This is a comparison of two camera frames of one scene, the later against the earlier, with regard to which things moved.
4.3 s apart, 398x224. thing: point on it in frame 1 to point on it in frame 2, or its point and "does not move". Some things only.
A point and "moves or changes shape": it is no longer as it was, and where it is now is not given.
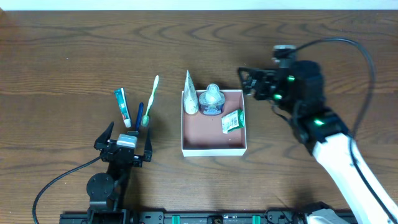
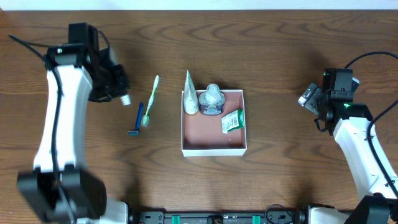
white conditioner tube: x=191 y=100 does not move
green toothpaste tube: x=124 y=106 moves or changes shape
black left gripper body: x=121 y=153 to x=109 y=86
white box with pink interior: x=202 y=135 does not move
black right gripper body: x=259 y=83 to x=323 y=104
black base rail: x=270 y=216 does not move
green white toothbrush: x=145 y=119 does not move
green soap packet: x=232 y=121 does not move
